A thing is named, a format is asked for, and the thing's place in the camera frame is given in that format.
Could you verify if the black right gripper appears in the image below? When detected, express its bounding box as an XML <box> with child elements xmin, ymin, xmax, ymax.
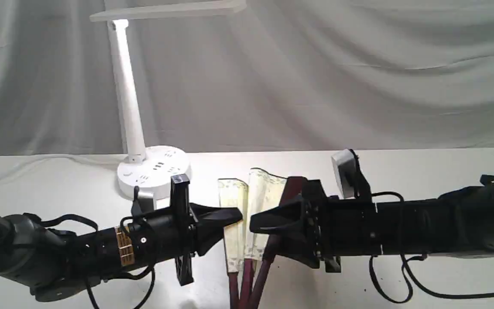
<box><xmin>250</xmin><ymin>180</ymin><xmax>382</xmax><ymax>273</ymax></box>

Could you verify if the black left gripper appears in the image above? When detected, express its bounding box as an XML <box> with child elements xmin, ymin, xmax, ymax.
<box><xmin>114</xmin><ymin>174</ymin><xmax>243</xmax><ymax>286</ymax></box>

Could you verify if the maroon ribbed paper folding fan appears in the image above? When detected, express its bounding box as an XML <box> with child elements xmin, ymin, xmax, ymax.
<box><xmin>217</xmin><ymin>168</ymin><xmax>307</xmax><ymax>309</ymax></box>

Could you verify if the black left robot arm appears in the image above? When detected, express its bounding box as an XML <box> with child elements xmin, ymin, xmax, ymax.
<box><xmin>0</xmin><ymin>174</ymin><xmax>243</xmax><ymax>308</ymax></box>

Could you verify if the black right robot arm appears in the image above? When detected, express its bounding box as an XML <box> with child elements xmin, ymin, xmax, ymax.
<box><xmin>249</xmin><ymin>175</ymin><xmax>494</xmax><ymax>269</ymax></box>

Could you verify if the white desk lamp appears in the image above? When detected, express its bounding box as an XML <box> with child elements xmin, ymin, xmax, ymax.
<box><xmin>90</xmin><ymin>0</ymin><xmax>247</xmax><ymax>201</ymax></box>

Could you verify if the grey fabric backdrop curtain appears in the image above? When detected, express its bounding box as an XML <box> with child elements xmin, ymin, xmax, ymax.
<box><xmin>0</xmin><ymin>0</ymin><xmax>494</xmax><ymax>155</ymax></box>

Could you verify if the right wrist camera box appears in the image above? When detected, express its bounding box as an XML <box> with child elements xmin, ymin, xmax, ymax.
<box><xmin>331</xmin><ymin>149</ymin><xmax>357</xmax><ymax>198</ymax></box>

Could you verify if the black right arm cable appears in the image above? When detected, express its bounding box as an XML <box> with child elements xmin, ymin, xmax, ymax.
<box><xmin>368</xmin><ymin>191</ymin><xmax>494</xmax><ymax>303</ymax></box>

